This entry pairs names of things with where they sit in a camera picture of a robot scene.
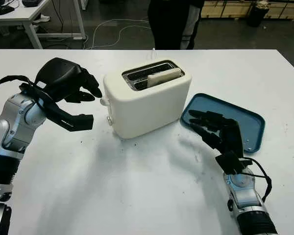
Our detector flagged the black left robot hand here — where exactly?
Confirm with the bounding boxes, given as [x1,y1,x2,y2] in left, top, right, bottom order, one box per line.
[35,57,103,104]

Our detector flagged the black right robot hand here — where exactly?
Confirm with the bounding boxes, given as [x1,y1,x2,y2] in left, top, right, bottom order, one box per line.
[188,110,244,160]

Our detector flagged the white two-slot toaster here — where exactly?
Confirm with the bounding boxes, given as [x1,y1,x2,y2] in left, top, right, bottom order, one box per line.
[99,59,193,140]

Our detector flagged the white bread slice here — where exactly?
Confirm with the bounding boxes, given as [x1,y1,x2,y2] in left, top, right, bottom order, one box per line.
[147,68,181,88]

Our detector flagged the blue rectangular tray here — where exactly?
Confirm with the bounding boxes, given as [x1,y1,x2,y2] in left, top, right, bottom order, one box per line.
[180,93,266,154]

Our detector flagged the white shoe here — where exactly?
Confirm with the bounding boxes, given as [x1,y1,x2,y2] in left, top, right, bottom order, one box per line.
[32,14,51,24]

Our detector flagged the white office desk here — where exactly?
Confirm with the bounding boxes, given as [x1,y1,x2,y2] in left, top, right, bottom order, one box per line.
[0,0,87,49]

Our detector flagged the black desktop device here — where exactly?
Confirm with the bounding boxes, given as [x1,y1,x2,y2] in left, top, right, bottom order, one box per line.
[22,0,44,8]

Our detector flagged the black computer mouse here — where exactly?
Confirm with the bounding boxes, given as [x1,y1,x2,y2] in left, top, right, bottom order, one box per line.
[0,5,16,15]

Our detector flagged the standing person in black clothes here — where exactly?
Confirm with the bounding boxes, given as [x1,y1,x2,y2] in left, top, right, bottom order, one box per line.
[147,0,205,50]

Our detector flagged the light wooden crates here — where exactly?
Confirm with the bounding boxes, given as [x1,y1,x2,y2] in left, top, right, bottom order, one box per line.
[200,0,294,21]

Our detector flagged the black waste bin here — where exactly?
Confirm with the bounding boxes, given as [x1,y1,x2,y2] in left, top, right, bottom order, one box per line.
[246,0,270,28]

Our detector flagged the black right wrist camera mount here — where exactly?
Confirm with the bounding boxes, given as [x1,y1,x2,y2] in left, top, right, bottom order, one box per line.
[215,151,252,175]

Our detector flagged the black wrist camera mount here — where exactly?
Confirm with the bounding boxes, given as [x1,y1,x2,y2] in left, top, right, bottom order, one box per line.
[19,82,94,133]
[215,151,252,175]

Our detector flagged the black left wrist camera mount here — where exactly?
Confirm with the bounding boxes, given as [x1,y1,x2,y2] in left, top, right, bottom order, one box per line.
[19,82,94,133]

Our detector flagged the white cable on floor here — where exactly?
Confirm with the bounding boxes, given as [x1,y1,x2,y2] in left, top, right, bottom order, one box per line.
[85,19,154,50]

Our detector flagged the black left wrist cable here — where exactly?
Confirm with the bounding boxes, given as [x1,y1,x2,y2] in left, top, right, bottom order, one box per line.
[0,75,41,123]

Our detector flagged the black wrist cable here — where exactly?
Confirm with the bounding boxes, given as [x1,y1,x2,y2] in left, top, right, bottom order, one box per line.
[244,158,273,204]
[0,75,41,123]

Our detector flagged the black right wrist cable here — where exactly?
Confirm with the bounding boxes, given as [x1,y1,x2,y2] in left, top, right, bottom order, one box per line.
[244,158,273,204]

